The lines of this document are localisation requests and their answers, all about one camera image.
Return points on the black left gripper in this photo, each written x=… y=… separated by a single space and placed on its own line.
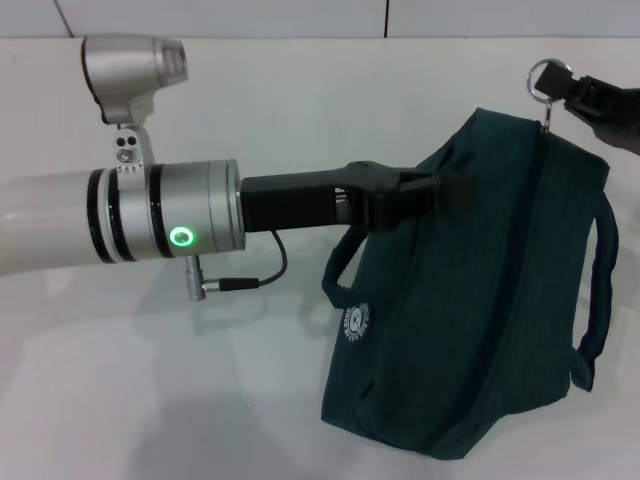
x=295 y=200

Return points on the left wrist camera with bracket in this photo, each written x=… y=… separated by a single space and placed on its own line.
x=130 y=65

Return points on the dark teal fabric lunch bag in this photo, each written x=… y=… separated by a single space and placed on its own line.
x=475 y=310

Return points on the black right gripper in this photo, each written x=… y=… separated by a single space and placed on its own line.
x=615 y=115

